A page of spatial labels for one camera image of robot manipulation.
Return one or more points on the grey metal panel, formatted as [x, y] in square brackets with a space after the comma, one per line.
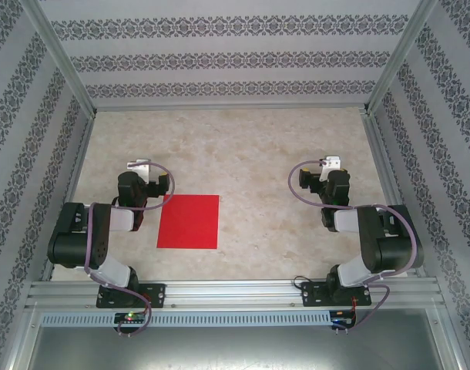
[235, 347]

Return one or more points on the aluminium frame post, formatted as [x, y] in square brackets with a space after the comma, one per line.
[396, 58]
[61, 58]

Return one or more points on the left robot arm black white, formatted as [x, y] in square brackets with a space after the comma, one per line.
[73, 239]

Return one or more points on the aluminium mounting rail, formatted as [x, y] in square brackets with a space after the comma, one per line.
[235, 293]

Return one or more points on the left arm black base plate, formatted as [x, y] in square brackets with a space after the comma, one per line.
[156, 294]

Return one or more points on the red paper sheet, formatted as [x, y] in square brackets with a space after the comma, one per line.
[190, 221]

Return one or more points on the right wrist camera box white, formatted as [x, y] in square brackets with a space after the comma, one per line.
[332, 162]

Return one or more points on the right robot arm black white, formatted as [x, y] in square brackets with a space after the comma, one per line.
[393, 246]

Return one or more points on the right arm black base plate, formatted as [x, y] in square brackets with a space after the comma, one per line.
[312, 294]

